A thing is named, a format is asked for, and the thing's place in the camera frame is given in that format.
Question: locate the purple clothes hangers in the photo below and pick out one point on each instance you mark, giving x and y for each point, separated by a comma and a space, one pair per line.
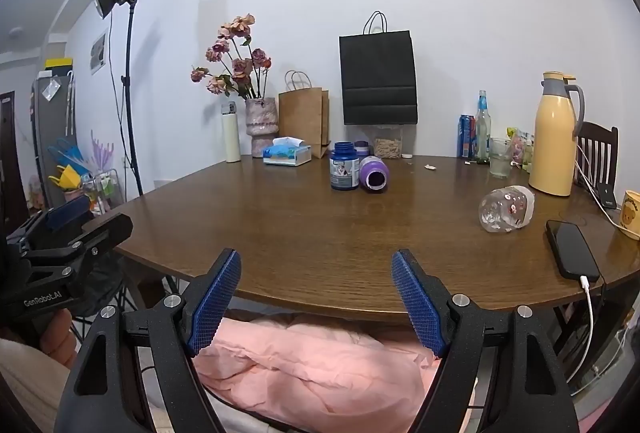
102, 153

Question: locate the pink blanket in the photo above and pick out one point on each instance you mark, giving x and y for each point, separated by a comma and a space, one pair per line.
310, 363

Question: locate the black smartphone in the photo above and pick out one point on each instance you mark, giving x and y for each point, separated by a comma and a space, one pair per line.
571, 248

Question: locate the brown paper bag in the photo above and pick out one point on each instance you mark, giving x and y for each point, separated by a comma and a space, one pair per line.
302, 120

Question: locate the dark wooden chair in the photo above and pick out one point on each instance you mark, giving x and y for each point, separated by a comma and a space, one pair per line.
597, 148

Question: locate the clear glass bottle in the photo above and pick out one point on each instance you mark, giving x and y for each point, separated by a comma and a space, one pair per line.
483, 133

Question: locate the yellow bear mug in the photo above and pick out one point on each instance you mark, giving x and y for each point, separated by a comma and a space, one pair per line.
631, 215

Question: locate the glass tumbler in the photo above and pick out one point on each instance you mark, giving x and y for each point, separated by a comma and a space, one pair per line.
499, 160

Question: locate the black power bank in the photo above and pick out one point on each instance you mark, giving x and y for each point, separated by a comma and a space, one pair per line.
606, 195

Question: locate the yellow thermos jug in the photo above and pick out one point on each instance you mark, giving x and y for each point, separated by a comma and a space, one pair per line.
552, 138

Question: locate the clear container of oats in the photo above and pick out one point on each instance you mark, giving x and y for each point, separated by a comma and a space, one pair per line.
387, 144

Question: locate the dried pink flowers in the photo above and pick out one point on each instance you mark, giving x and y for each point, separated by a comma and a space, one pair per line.
240, 68

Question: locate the person's left hand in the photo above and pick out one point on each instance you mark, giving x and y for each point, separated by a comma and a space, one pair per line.
57, 338

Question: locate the blue drink can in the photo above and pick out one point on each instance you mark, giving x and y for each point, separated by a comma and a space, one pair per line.
466, 138

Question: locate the blue tissue box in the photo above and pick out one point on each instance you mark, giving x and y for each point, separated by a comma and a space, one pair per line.
287, 155

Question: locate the yellow box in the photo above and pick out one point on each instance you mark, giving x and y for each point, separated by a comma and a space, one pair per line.
57, 63

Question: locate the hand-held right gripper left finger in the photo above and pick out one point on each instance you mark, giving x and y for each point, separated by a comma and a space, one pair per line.
215, 300

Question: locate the small purple jar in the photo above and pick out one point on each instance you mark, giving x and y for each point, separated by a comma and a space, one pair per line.
362, 148

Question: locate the black paper bag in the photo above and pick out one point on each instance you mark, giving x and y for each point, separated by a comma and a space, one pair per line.
378, 78

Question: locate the grey refrigerator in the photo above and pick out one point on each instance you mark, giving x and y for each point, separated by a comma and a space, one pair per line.
50, 138

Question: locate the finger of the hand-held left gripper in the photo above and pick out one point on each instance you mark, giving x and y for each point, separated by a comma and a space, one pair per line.
67, 215
107, 230

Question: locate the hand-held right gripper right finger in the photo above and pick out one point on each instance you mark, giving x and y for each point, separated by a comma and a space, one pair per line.
417, 305

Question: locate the snack packets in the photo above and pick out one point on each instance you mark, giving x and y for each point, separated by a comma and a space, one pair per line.
521, 148

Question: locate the blue clothes hangers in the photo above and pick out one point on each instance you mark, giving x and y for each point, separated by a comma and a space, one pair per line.
67, 155

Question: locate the dark wooden door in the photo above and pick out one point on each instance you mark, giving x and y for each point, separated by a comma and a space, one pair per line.
10, 163

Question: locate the clear plastic jar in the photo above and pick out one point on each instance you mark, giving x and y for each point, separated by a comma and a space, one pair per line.
505, 210

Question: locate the wall poster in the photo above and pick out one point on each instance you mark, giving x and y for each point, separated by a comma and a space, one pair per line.
98, 52

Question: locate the blue jar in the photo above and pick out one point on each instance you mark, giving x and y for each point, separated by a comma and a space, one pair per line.
344, 168

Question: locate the purple bottle lying down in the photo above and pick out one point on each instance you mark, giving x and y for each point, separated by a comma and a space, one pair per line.
375, 174

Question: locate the white thermos bottle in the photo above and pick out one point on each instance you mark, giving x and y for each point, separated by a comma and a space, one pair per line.
231, 135

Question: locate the pink ceramic vase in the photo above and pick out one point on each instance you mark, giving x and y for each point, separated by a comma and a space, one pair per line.
261, 125

